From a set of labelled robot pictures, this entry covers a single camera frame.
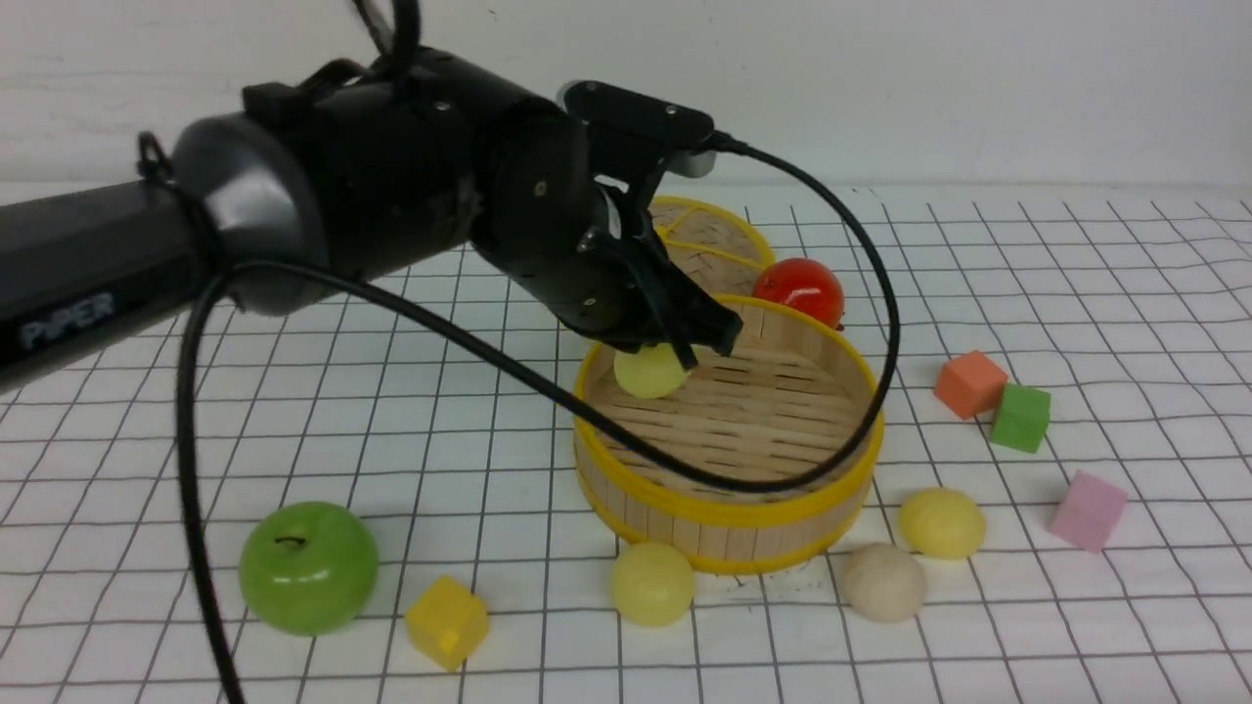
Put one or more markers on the red tomato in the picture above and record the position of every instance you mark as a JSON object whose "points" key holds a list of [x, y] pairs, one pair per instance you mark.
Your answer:
{"points": [[805, 285]]}

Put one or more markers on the yellow cube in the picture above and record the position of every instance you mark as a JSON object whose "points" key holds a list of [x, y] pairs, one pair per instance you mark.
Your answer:
{"points": [[447, 623]]}

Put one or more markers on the green apple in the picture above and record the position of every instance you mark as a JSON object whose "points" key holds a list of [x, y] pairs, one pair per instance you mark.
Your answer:
{"points": [[309, 569]]}

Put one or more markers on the pink cube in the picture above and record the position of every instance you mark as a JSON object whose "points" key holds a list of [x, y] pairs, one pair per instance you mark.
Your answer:
{"points": [[1089, 512]]}

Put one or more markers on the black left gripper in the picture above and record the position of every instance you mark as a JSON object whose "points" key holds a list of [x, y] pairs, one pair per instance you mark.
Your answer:
{"points": [[547, 223]]}

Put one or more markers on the white grid tablecloth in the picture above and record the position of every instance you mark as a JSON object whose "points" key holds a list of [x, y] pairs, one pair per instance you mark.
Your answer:
{"points": [[1132, 312]]}

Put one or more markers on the orange cube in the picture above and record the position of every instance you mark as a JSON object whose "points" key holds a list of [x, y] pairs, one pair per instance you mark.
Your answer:
{"points": [[970, 384]]}

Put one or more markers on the beige bun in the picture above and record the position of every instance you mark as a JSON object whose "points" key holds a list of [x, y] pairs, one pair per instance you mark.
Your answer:
{"points": [[883, 583]]}

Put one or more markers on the yellow bun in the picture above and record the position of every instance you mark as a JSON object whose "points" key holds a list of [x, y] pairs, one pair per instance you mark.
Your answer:
{"points": [[653, 372], [652, 585], [943, 523]]}

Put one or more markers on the yellow bun front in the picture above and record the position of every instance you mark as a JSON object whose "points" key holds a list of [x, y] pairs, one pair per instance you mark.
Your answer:
{"points": [[652, 585]]}

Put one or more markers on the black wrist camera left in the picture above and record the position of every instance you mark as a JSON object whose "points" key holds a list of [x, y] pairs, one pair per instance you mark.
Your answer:
{"points": [[636, 138]]}

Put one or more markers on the bamboo steamer lid yellow rim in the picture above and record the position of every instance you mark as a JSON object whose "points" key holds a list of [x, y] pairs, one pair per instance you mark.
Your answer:
{"points": [[722, 252]]}

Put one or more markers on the bamboo steamer tray yellow rim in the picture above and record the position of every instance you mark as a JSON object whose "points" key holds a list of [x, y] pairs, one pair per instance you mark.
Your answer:
{"points": [[787, 399]]}

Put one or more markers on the green cube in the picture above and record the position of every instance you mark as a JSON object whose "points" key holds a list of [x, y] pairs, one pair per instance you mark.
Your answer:
{"points": [[1022, 418]]}

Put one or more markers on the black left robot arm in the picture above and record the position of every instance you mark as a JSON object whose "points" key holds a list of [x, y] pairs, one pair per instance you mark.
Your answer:
{"points": [[363, 174]]}

